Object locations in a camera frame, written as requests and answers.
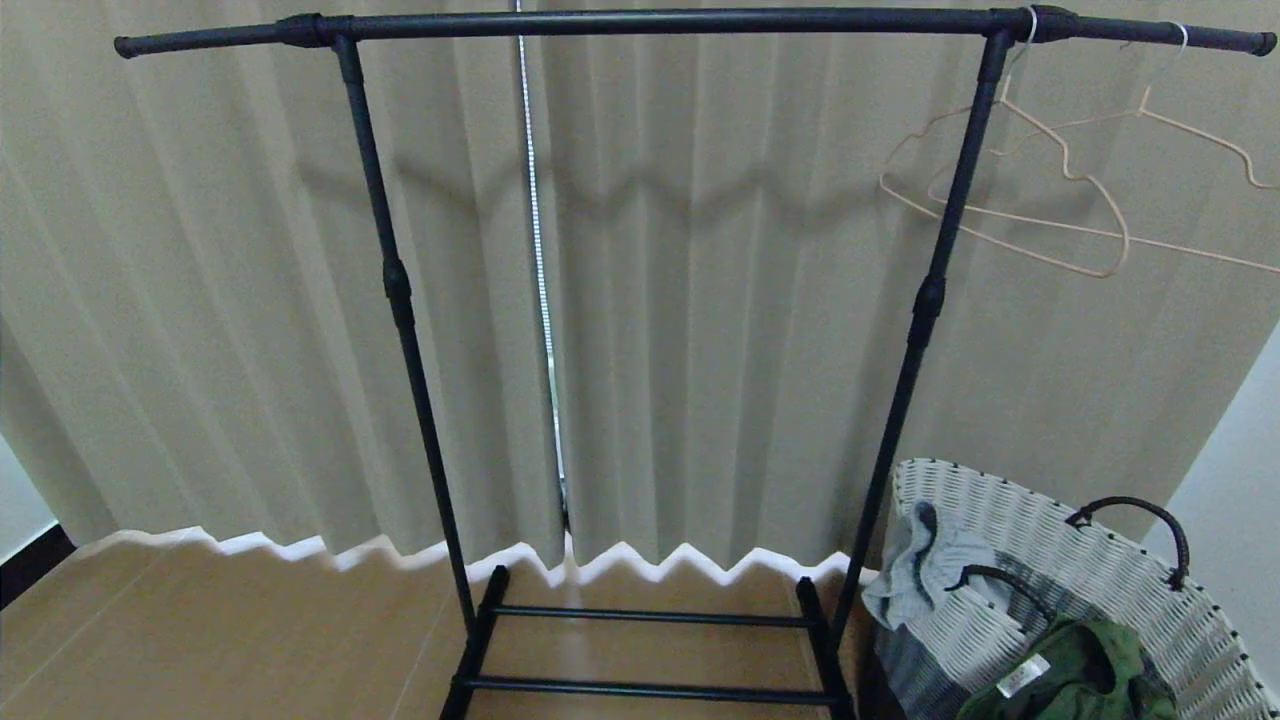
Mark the green printed shirt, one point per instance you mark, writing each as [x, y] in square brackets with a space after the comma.
[1080, 670]

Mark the pink clothes hanger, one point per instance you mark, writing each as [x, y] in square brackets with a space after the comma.
[1141, 109]
[1001, 101]

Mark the black clothes rack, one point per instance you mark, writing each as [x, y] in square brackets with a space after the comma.
[650, 22]

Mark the white laundry basket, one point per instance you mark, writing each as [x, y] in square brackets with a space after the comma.
[1000, 500]

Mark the pale grey garment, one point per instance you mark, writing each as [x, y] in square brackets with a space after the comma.
[920, 570]

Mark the beige curtain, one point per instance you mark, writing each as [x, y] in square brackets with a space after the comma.
[200, 300]

